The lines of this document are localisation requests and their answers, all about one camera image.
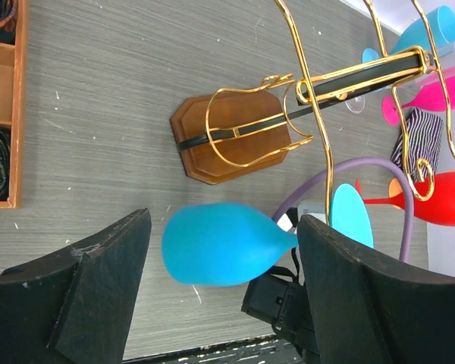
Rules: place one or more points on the wooden compartment tray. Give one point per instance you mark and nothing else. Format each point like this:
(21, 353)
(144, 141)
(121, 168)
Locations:
(13, 85)

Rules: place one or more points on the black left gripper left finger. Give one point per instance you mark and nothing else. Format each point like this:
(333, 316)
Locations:
(75, 305)

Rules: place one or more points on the orange wine glass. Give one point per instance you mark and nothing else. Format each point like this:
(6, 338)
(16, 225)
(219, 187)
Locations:
(394, 189)

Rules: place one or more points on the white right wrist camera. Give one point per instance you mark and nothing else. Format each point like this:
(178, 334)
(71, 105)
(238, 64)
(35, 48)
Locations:
(290, 219)

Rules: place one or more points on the magenta wine glass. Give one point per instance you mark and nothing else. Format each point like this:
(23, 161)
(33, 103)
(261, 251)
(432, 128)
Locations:
(429, 98)

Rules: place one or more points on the light blue wine glass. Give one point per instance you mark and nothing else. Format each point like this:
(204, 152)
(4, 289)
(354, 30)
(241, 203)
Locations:
(417, 48)

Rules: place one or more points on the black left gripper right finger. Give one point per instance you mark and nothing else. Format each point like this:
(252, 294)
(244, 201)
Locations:
(368, 307)

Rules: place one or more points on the blue wine glass front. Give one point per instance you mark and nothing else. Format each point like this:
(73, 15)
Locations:
(222, 244)

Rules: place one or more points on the dark rolled cloth in tray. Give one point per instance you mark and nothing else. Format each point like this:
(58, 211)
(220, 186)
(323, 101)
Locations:
(8, 15)

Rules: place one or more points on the striped cloth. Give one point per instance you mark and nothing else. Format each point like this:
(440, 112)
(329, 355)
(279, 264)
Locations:
(424, 129)

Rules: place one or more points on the red wine glass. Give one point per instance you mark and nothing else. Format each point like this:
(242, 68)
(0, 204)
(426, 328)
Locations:
(440, 208)

